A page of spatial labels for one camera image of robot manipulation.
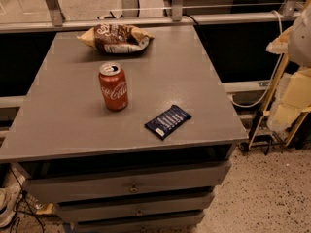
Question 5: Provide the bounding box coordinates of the blue rxbar blueberry bar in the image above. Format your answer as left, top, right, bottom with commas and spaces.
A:
144, 105, 191, 140

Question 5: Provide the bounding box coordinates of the grey drawer cabinet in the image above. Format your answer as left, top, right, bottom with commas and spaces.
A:
0, 25, 250, 233

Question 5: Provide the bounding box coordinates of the red coca-cola can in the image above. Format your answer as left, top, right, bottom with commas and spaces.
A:
98, 62, 128, 111

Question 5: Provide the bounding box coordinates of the brown chip bag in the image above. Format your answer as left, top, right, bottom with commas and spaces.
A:
78, 23, 154, 54

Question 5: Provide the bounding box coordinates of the top grey drawer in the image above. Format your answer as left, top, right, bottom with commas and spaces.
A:
23, 160, 231, 203

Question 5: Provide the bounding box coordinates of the grey drawer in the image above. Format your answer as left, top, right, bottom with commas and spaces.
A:
23, 160, 231, 203
56, 191, 215, 222
75, 211, 204, 233

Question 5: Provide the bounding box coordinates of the bottom grey drawer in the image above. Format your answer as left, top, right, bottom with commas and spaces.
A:
75, 211, 204, 233

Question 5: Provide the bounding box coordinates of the middle grey drawer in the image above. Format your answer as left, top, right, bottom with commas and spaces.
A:
56, 191, 215, 222

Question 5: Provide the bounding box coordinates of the white sneaker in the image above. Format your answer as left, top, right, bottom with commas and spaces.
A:
0, 184, 21, 228

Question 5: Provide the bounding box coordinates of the white cable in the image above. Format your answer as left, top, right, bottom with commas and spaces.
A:
228, 9, 285, 109

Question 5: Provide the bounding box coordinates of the black floor cable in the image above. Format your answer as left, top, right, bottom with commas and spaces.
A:
8, 167, 47, 233

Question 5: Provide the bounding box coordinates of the metal railing frame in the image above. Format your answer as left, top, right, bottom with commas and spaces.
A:
0, 0, 310, 33

